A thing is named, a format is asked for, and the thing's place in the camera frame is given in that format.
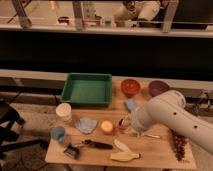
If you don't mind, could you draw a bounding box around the red chili pepper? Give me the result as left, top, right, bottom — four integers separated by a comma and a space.
118, 124, 129, 131

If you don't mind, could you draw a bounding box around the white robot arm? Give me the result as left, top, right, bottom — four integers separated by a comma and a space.
130, 90, 213, 155

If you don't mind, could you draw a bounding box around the white paper cup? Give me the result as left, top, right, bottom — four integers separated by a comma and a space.
56, 103, 72, 122

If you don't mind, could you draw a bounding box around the blue plastic cup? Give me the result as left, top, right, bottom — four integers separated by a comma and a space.
50, 126, 67, 144

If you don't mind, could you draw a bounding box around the red bowl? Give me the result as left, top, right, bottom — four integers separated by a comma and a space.
121, 79, 141, 98

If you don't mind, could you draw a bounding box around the green plastic tray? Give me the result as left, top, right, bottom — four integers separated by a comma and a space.
61, 73, 112, 107

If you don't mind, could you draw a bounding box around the blue sponge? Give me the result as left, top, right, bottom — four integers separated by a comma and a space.
124, 99, 137, 112

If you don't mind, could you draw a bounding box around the metal cookie cutter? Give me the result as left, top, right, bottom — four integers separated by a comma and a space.
118, 119, 128, 125

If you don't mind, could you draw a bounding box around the grey blue cloth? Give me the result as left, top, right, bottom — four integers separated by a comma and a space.
75, 118, 98, 134

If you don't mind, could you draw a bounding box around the purple bowl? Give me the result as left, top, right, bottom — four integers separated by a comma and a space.
148, 80, 170, 97

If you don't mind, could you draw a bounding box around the silver spoon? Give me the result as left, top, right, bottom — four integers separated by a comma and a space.
134, 132, 163, 140

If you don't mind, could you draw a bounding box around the white plastic scoop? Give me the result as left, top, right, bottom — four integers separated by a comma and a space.
114, 139, 131, 152

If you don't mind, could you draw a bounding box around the wooden spatula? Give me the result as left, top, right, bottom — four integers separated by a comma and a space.
110, 152, 141, 162

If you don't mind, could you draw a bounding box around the black binder clip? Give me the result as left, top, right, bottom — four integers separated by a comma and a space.
64, 145, 80, 159

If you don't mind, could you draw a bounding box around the person in background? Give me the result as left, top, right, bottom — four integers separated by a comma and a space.
114, 0, 169, 27

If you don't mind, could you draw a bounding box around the dark red grape bunch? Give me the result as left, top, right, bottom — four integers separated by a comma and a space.
171, 130, 187, 161

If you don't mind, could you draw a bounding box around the black office chair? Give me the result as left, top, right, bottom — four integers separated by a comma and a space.
0, 99, 49, 159

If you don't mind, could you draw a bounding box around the black handled brush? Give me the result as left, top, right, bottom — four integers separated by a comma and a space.
82, 139, 113, 150

